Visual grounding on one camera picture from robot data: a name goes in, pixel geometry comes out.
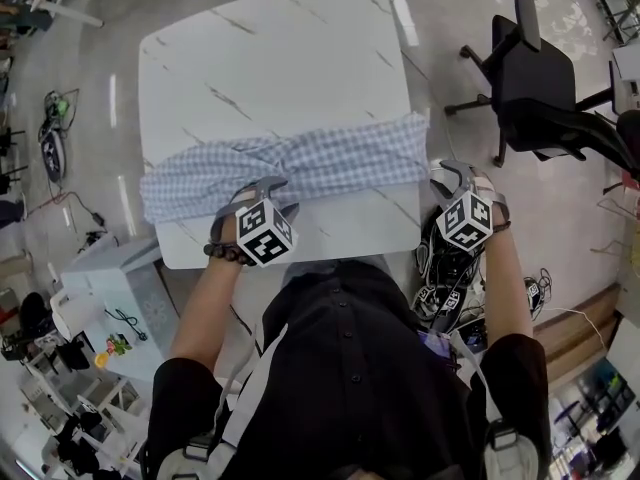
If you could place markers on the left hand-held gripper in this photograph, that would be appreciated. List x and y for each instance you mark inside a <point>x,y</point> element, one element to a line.
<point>262,233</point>

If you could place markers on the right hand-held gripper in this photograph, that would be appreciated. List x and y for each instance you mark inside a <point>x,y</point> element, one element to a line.
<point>465,223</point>

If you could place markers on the blue checked shirt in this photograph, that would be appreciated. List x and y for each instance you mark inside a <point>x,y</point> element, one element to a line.
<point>340,163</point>

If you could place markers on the person's left forearm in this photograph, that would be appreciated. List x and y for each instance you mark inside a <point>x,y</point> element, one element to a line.
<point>205,313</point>

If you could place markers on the person's right forearm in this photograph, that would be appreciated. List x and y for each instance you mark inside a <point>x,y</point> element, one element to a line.
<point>507,293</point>

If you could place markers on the person's right hand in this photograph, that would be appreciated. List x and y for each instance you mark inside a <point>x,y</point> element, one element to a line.
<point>492,193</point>

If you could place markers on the person's left hand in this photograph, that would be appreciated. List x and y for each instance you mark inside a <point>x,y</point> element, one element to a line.
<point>225,223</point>

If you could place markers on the black oval floor device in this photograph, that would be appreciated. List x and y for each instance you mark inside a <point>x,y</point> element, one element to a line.
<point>435,303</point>
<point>532,290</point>
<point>52,153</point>

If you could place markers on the black office chair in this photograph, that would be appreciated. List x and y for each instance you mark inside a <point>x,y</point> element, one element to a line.
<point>535,93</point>

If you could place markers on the white covered cabinet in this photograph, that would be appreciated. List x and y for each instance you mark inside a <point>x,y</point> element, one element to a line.
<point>120,288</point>

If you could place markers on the wooden bench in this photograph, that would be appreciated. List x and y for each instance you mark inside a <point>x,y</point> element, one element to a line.
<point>575,333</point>

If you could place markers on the person's black shirt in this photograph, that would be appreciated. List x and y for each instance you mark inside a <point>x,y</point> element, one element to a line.
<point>350,393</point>

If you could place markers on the yellow and green toy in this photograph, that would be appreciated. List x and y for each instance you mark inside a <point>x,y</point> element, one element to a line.
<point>117,348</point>

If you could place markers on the white low cabinet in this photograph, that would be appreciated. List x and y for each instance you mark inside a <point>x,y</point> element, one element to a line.
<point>625,343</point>

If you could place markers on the green charger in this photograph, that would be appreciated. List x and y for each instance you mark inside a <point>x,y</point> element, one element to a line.
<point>62,104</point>

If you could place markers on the white display shelf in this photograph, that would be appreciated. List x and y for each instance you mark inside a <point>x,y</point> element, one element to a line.
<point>85,408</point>

